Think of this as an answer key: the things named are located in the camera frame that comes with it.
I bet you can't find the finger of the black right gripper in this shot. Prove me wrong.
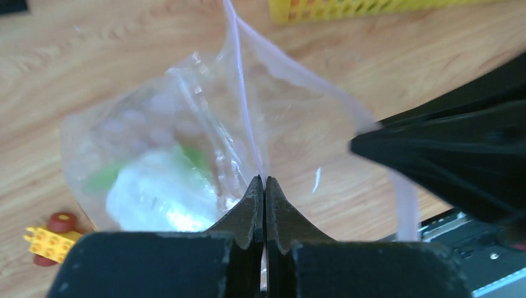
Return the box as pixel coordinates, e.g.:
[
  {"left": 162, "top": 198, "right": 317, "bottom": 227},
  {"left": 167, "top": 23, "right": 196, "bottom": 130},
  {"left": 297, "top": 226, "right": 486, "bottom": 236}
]
[{"left": 350, "top": 54, "right": 525, "bottom": 224}]

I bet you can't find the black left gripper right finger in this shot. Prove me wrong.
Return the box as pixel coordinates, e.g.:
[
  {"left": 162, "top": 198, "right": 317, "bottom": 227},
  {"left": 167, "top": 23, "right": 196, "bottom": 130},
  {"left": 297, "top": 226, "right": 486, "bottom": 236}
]
[{"left": 265, "top": 177, "right": 471, "bottom": 297}]

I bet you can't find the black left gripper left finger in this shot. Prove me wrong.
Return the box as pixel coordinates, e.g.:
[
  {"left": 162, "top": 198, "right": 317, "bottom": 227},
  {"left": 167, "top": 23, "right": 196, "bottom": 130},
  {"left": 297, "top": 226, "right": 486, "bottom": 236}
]
[{"left": 48, "top": 176, "right": 264, "bottom": 297}]

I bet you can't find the white green toy cauliflower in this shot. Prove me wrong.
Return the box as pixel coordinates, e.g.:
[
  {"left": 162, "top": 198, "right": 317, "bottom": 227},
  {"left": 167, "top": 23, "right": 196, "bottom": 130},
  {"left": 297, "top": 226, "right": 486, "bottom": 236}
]
[{"left": 84, "top": 145, "right": 220, "bottom": 232}]

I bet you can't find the clear zip top bag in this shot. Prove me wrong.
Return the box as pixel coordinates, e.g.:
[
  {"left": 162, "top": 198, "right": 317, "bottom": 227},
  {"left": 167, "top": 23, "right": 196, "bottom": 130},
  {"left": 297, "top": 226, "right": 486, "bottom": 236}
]
[{"left": 61, "top": 1, "right": 421, "bottom": 241}]

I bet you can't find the yellow plastic basket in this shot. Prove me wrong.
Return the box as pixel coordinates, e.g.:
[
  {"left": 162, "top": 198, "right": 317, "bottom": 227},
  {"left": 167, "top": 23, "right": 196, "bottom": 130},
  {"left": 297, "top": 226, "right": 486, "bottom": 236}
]
[{"left": 267, "top": 0, "right": 482, "bottom": 24}]

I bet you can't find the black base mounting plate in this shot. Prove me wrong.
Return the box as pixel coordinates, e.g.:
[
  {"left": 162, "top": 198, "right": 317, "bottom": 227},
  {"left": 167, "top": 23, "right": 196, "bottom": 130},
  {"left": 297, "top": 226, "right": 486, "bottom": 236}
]
[{"left": 420, "top": 209, "right": 525, "bottom": 298}]

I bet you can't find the yellow red toy block car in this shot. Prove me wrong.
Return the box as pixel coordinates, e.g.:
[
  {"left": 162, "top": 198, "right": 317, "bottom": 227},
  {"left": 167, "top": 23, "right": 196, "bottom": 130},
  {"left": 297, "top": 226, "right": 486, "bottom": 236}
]
[{"left": 23, "top": 212, "right": 83, "bottom": 267}]

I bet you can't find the black white checkerboard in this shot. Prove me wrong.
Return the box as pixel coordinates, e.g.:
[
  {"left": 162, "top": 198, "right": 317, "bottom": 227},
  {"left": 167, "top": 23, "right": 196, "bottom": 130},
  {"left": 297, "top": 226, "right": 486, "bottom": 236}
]
[{"left": 0, "top": 0, "right": 29, "bottom": 15}]

